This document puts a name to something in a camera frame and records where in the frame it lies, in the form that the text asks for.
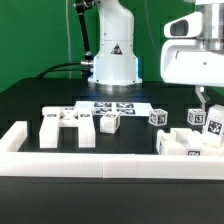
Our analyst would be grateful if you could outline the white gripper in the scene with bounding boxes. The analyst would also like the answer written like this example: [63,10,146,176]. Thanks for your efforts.
[160,39,224,111]

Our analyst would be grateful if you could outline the white chair seat part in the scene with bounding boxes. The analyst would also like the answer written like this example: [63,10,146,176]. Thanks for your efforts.
[156,128,224,156]

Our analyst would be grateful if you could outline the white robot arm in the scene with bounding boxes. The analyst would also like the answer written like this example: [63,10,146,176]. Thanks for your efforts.
[74,0,224,104]

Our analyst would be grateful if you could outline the white marker base sheet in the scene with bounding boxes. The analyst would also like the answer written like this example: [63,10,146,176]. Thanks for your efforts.
[75,101,153,117]

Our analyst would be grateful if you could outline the black cable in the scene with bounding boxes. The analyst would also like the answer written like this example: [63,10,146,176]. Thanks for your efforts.
[35,61,96,80]

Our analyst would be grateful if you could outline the white chair back frame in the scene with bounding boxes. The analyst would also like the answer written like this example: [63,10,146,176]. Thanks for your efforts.
[39,106,96,148]

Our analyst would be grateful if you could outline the white U-shaped boundary frame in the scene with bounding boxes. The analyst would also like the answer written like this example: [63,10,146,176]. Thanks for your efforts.
[0,121,224,180]

